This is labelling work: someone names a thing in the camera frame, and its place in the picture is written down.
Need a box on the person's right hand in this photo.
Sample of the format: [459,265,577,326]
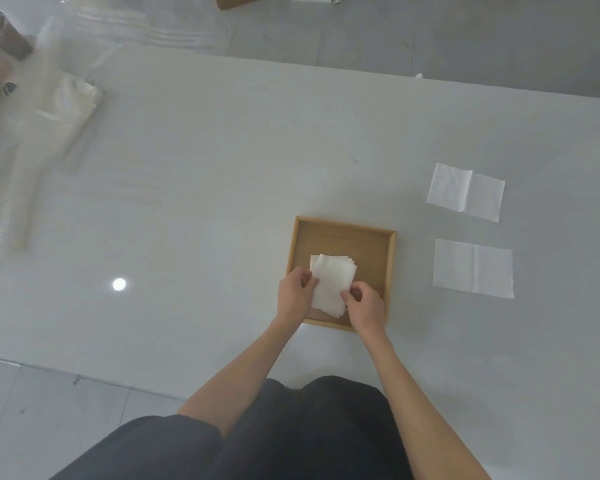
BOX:
[339,281,387,341]

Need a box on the person's left hand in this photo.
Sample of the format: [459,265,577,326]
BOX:
[277,267,321,326]

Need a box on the pile of white paper napkins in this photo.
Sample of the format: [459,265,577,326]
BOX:
[309,253,359,316]

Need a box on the person's right forearm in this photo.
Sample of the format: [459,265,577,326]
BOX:
[354,333,492,480]

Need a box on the person's left forearm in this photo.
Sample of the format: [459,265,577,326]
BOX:
[177,315,302,440]

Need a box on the square wooden tray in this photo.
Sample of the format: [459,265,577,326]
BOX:
[285,216,398,333]

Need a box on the white unfolded paper napkin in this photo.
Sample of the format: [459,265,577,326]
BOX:
[426,163,506,223]
[433,239,515,299]

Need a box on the person's dark grey clothing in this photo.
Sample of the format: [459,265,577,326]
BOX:
[49,375,415,480]

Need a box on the sleeve of clear plastic cups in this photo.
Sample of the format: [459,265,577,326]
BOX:
[0,145,48,251]

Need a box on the white paper bag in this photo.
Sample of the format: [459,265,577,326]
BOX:
[36,75,104,141]

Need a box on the clear plastic bag bundle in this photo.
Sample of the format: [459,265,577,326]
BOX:
[0,17,106,215]

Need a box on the brown paper cup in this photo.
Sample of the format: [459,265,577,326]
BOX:
[0,10,36,63]

